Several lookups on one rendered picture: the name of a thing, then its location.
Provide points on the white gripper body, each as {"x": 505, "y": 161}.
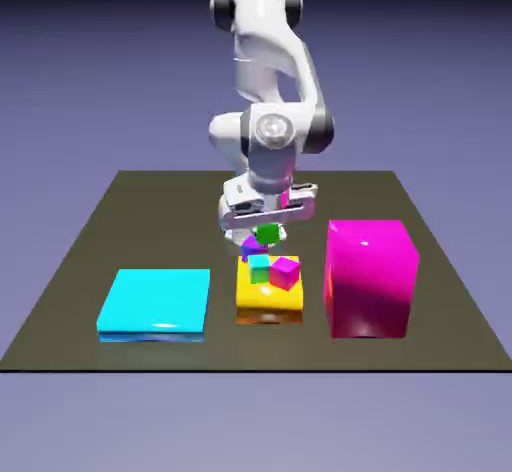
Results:
{"x": 272, "y": 215}

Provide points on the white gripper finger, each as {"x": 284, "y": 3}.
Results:
{"x": 253, "y": 232}
{"x": 282, "y": 233}

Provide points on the small green cube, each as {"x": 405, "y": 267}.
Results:
{"x": 267, "y": 234}

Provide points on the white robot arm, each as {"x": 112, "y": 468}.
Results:
{"x": 264, "y": 48}

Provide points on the small purple cube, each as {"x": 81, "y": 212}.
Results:
{"x": 250, "y": 244}

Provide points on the small cyan cube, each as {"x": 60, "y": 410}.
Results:
{"x": 259, "y": 268}

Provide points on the small magenta cube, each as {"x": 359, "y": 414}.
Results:
{"x": 284, "y": 274}

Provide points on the large yellow box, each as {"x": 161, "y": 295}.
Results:
{"x": 267, "y": 298}

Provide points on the large magenta box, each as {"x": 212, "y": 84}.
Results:
{"x": 370, "y": 280}

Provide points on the large cyan box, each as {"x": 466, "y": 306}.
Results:
{"x": 156, "y": 302}

